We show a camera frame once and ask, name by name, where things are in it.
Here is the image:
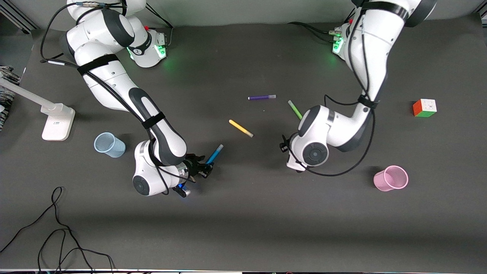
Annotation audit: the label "blue marker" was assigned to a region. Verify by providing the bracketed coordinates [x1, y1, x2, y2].
[205, 144, 224, 165]

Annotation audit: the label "green marker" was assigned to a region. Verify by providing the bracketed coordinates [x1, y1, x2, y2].
[288, 100, 304, 121]

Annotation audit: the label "yellow marker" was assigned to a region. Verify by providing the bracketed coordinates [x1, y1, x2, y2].
[228, 119, 254, 138]

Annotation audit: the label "blue plastic cup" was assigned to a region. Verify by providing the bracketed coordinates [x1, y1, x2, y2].
[94, 132, 126, 158]

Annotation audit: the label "pink plastic cup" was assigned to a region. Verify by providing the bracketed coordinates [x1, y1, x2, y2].
[373, 165, 409, 192]

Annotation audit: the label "colourful puzzle cube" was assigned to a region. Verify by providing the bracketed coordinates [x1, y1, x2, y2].
[413, 99, 437, 118]

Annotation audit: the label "white stand with base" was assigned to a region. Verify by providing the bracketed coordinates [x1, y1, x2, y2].
[0, 77, 76, 142]

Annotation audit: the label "grey patterned cloth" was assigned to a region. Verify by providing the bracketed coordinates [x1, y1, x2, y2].
[0, 65, 21, 132]

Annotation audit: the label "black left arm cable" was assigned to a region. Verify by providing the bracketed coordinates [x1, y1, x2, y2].
[288, 0, 381, 177]

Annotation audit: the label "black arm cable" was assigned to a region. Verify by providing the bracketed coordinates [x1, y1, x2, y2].
[288, 0, 381, 177]
[40, 0, 198, 195]

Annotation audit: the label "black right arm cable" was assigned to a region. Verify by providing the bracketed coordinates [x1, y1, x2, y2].
[40, 0, 198, 195]

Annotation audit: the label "black left arm base cables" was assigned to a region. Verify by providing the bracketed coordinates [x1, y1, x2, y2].
[288, 8, 356, 43]

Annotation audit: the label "black arm base cables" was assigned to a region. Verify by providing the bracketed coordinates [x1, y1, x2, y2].
[288, 8, 356, 43]
[145, 3, 174, 48]

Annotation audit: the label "long loose black cable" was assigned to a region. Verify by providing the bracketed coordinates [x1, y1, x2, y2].
[0, 186, 115, 274]

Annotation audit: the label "black right arm base cables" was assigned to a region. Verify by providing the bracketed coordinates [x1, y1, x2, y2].
[145, 3, 174, 48]

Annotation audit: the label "aluminium frame rail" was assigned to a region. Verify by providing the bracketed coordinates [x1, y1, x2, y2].
[0, 0, 39, 35]

